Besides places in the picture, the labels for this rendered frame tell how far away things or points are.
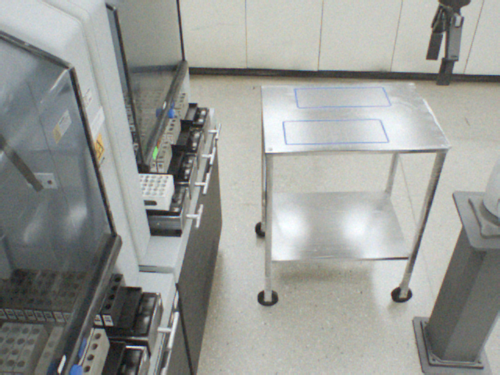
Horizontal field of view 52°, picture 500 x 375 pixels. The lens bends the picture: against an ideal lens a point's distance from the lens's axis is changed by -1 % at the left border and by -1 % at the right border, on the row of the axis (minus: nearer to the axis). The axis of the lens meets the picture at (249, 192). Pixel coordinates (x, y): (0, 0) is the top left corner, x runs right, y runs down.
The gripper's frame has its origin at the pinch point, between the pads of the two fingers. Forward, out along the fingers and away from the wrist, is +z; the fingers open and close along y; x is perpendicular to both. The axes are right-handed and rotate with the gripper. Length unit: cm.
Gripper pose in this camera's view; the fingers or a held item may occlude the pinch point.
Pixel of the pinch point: (437, 67)
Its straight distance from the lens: 139.1
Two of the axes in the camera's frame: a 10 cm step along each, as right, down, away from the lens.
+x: -10.0, -0.4, 0.7
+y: 0.8, -6.5, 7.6
